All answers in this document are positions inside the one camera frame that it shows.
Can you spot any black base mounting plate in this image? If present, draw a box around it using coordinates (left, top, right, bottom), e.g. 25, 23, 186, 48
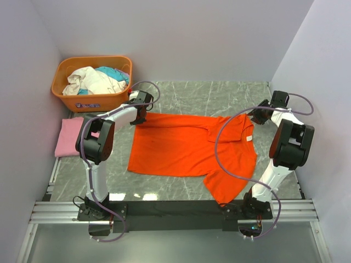
77, 200, 273, 233

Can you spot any orange t shirt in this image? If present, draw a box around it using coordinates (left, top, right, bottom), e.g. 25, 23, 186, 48
128, 113, 257, 204

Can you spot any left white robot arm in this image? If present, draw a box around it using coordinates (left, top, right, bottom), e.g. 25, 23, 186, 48
75, 90, 154, 220

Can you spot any folded pink t shirt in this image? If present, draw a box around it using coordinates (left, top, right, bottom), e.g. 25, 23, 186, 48
54, 117, 83, 158

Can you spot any orange plastic laundry tub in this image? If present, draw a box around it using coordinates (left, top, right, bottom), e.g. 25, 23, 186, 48
51, 56, 133, 112

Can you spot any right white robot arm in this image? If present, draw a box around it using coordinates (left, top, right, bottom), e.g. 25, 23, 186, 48
241, 90, 315, 219

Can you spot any white cream garment in tub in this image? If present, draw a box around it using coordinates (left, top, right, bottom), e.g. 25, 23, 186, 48
63, 66, 129, 96

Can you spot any teal garment in tub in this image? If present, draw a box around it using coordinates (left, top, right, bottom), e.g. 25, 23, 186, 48
77, 66, 130, 95

